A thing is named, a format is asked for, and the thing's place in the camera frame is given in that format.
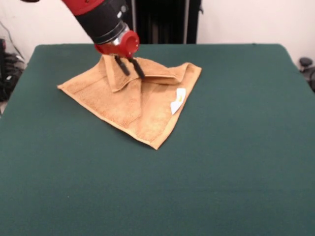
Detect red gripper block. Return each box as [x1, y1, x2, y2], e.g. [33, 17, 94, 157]
[94, 30, 146, 80]

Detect tan terry towel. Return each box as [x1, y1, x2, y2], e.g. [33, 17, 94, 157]
[57, 54, 202, 151]

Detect black equipment pile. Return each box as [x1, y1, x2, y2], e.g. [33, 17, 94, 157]
[0, 38, 27, 102]

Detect dark green table cloth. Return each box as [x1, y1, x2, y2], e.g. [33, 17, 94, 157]
[0, 43, 315, 236]

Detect dark stand base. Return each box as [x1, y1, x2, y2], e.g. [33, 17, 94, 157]
[299, 57, 315, 93]

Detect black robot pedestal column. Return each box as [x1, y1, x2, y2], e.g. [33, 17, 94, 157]
[123, 0, 205, 45]

